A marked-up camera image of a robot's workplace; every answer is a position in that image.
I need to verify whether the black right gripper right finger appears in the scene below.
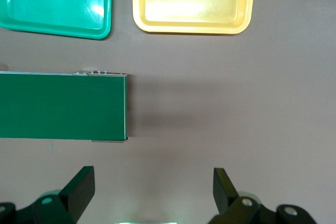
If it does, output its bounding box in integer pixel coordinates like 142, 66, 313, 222
208, 167, 319, 224

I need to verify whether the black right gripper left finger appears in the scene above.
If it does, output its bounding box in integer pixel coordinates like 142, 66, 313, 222
0, 165, 96, 224

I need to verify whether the green conveyor belt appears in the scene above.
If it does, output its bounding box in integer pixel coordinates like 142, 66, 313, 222
0, 70, 129, 143

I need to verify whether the green plastic tray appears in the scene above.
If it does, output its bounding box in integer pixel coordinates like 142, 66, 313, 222
0, 0, 113, 40

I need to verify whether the yellow plastic tray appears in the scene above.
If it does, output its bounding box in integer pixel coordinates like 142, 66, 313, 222
132, 0, 257, 35

